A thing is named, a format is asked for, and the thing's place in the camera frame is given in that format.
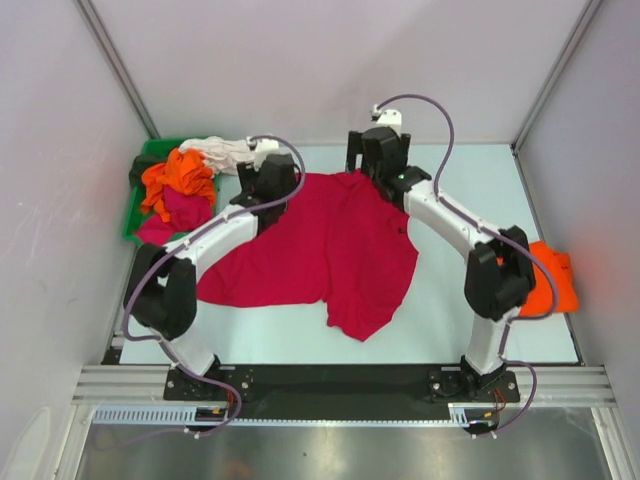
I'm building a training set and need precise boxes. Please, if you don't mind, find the crimson t shirt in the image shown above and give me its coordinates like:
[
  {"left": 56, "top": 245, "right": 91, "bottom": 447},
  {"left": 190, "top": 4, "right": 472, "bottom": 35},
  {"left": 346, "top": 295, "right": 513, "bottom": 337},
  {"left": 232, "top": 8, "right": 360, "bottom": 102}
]
[{"left": 197, "top": 172, "right": 418, "bottom": 342}]

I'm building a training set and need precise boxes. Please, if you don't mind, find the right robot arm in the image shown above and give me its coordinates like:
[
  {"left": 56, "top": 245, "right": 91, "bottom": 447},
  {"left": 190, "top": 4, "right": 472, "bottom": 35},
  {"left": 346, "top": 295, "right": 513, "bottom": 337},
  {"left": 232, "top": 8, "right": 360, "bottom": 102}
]
[{"left": 346, "top": 126, "right": 536, "bottom": 401}]

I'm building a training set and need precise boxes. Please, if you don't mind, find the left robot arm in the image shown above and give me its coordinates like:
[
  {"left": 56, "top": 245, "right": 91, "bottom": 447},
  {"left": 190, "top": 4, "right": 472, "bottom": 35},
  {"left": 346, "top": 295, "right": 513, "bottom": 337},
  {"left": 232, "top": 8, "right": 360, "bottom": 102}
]
[{"left": 122, "top": 153, "right": 306, "bottom": 400}]

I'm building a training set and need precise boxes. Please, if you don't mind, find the white t shirt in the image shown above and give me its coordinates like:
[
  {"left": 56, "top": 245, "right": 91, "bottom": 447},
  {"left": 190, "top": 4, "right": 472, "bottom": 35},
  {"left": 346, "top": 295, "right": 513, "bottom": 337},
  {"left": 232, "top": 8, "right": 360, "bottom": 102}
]
[{"left": 178, "top": 136, "right": 255, "bottom": 175}]

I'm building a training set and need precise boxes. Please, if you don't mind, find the crumpled orange t shirt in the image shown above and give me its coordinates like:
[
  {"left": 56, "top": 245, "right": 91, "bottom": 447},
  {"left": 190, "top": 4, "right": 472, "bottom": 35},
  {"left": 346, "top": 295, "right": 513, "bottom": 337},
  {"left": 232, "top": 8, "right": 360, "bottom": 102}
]
[{"left": 140, "top": 148, "right": 217, "bottom": 223}]

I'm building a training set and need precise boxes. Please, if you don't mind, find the magenta t shirt in bin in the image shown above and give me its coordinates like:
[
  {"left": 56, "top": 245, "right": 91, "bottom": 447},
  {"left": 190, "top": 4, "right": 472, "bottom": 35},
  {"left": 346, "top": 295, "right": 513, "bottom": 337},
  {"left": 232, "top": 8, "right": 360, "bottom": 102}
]
[{"left": 135, "top": 186, "right": 214, "bottom": 246}]

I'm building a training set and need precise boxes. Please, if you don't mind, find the dark green t shirt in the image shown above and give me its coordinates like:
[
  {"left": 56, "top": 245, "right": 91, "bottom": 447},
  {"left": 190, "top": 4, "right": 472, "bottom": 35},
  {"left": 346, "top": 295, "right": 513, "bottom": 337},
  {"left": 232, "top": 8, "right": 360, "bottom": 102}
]
[{"left": 128, "top": 153, "right": 166, "bottom": 188}]

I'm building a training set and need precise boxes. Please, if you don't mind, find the green plastic bin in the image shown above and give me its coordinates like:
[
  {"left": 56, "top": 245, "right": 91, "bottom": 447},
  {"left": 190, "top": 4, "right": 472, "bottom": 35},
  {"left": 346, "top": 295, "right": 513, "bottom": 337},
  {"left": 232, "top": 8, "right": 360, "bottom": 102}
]
[{"left": 123, "top": 138, "right": 219, "bottom": 245}]

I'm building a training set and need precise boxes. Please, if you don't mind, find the folded orange t shirt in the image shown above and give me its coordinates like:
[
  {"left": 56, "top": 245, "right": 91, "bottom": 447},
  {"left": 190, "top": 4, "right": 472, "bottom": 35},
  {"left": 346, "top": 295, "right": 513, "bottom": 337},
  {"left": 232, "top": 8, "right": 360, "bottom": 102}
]
[{"left": 520, "top": 241, "right": 580, "bottom": 317}]

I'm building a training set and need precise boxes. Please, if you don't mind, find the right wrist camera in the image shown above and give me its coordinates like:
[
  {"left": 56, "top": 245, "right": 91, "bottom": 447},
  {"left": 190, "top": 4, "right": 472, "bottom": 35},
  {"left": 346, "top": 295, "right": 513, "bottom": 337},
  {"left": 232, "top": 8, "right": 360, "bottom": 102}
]
[{"left": 371, "top": 104, "right": 402, "bottom": 136}]

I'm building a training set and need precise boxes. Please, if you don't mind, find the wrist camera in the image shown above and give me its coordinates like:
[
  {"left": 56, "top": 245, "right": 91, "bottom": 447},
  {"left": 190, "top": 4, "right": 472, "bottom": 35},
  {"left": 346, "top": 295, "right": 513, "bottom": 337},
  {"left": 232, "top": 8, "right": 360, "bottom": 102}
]
[
  {"left": 371, "top": 104, "right": 402, "bottom": 136},
  {"left": 246, "top": 137, "right": 280, "bottom": 169}
]

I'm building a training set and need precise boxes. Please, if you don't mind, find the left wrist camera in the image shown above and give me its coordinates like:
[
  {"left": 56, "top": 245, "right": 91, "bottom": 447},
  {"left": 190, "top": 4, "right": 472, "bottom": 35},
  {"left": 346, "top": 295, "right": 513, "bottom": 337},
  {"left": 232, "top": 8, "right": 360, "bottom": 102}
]
[{"left": 246, "top": 137, "right": 280, "bottom": 169}]

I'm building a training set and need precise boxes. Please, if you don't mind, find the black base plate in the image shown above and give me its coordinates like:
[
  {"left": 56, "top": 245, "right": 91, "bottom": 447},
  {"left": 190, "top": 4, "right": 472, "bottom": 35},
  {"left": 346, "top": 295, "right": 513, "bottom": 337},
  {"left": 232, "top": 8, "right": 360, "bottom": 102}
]
[{"left": 162, "top": 363, "right": 521, "bottom": 421}]

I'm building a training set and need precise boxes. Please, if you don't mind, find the grey slotted cable duct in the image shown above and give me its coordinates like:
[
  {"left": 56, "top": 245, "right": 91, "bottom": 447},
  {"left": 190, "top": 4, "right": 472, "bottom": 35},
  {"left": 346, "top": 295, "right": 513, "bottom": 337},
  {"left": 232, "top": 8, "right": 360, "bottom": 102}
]
[{"left": 93, "top": 406, "right": 494, "bottom": 429}]

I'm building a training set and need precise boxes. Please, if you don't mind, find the aluminium frame rail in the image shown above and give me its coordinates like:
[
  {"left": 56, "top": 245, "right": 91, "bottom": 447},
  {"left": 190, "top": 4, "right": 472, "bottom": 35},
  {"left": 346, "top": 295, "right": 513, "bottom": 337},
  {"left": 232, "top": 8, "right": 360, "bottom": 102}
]
[{"left": 71, "top": 365, "right": 616, "bottom": 408}]

